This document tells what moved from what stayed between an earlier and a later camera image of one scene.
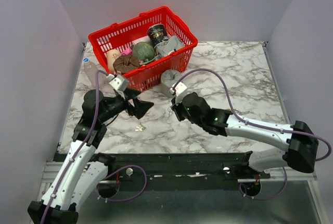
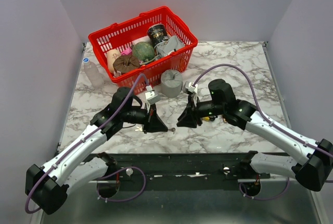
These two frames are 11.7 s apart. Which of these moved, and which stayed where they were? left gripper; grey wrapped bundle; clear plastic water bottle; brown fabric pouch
Moved: left gripper
Stayed: brown fabric pouch; clear plastic water bottle; grey wrapped bundle
